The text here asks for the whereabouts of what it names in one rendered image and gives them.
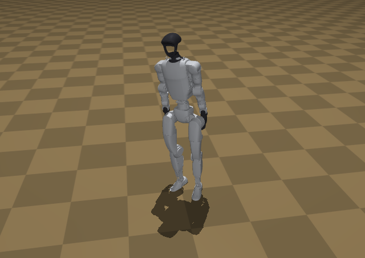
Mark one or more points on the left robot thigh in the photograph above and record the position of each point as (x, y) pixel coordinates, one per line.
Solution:
(196, 123)

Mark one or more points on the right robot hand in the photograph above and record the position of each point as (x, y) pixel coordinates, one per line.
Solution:
(165, 110)

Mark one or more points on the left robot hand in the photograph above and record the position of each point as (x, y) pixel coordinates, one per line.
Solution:
(204, 115)

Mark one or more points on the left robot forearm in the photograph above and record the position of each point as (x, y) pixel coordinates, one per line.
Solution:
(201, 101)

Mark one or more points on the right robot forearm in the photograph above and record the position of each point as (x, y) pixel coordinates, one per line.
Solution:
(164, 100)

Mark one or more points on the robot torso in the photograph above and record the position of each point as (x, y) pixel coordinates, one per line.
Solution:
(179, 85)

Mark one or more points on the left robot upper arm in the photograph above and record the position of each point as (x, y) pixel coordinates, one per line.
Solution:
(194, 68)

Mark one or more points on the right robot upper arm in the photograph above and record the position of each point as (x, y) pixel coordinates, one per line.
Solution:
(162, 86)

